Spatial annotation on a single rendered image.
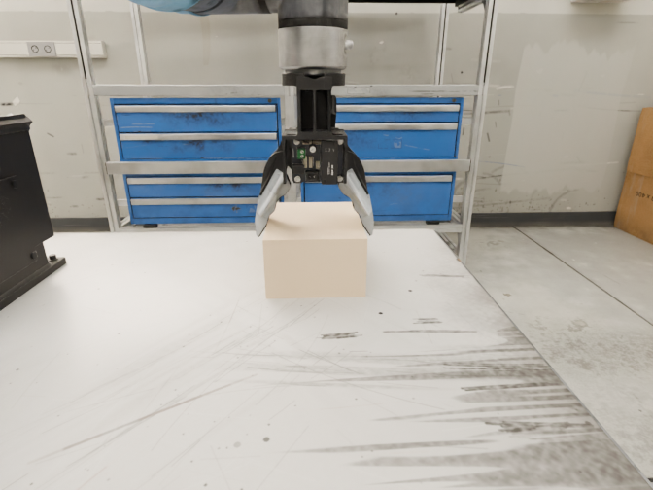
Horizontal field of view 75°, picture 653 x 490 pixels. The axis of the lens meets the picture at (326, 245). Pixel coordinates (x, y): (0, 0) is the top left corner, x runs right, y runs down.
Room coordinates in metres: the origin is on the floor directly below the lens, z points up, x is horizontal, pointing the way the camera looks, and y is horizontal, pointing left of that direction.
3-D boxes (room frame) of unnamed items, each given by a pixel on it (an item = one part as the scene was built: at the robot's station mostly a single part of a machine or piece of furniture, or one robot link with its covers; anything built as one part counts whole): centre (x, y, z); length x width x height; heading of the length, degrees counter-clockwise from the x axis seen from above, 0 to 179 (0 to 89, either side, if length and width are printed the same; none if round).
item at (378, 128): (1.94, -0.24, 0.60); 0.72 x 0.03 x 0.56; 92
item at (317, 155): (0.50, 0.01, 0.89); 0.09 x 0.08 x 0.12; 2
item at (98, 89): (1.95, 0.16, 0.91); 1.70 x 0.10 x 0.05; 92
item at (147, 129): (1.91, 0.56, 0.60); 0.72 x 0.03 x 0.56; 92
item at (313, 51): (0.51, 0.01, 0.97); 0.08 x 0.08 x 0.05
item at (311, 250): (0.53, 0.02, 0.74); 0.16 x 0.12 x 0.07; 2
